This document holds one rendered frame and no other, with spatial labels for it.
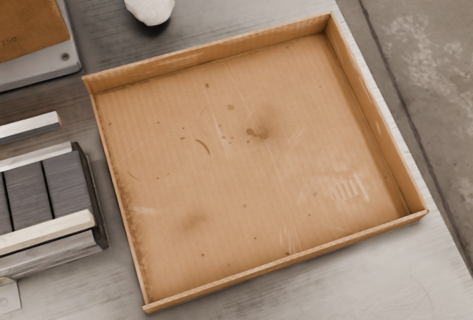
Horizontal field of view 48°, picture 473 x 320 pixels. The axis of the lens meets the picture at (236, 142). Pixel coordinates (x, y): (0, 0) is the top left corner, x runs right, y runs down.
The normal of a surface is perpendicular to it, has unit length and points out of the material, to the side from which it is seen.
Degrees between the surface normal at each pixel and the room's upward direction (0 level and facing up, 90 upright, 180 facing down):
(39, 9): 90
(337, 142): 0
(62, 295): 0
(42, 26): 90
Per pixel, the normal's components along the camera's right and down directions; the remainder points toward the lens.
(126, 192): 0.04, -0.38
